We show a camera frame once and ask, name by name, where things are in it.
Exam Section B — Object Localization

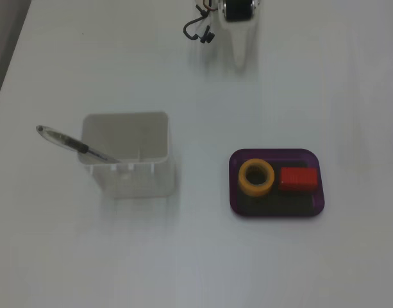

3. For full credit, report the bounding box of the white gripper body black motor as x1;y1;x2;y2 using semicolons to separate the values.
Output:
215;0;261;24

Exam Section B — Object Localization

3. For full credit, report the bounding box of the wide white gripper finger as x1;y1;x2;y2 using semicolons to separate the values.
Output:
226;19;258;71

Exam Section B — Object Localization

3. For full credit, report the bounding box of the yellow tape roll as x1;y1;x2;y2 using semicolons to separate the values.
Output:
238;158;276;196

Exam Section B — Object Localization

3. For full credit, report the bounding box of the white plastic pen holder box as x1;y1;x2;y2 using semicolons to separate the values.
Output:
79;111;178;200

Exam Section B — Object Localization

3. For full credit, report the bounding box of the purple metal tray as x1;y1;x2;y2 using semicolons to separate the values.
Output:
228;148;326;219

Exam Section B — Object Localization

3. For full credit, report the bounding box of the red ridged block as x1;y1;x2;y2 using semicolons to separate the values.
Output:
277;166;319;194

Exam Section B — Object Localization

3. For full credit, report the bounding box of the clear black ballpoint pen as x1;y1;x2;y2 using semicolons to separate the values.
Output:
35;124;122;165

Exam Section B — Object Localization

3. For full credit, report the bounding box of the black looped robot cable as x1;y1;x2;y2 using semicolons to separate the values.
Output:
183;6;217;44

